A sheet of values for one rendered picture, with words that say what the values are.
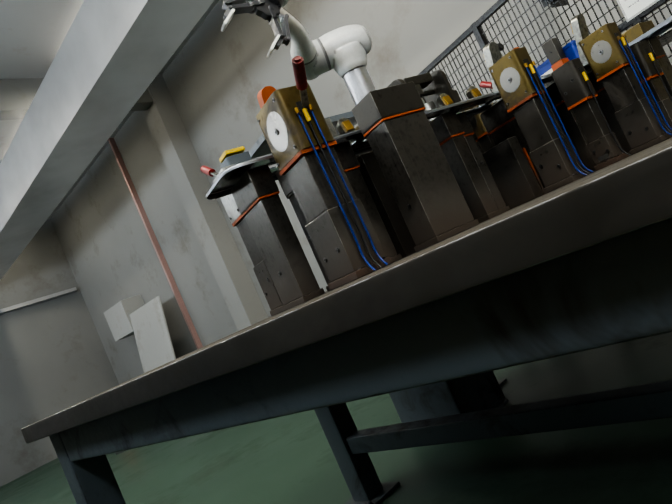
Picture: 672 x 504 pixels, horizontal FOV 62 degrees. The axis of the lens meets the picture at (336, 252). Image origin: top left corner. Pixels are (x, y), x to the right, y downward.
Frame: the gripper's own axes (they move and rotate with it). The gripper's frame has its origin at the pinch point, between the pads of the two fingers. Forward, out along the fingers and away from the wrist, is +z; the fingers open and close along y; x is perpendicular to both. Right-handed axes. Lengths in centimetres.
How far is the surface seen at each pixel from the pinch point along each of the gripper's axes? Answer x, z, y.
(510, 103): 29, 6, -65
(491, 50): 32, -5, -55
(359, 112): 28, 34, -30
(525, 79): 36, 5, -63
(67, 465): -45, 107, -8
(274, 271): 6, 64, -29
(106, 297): -857, -216, 90
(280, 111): 35, 51, -15
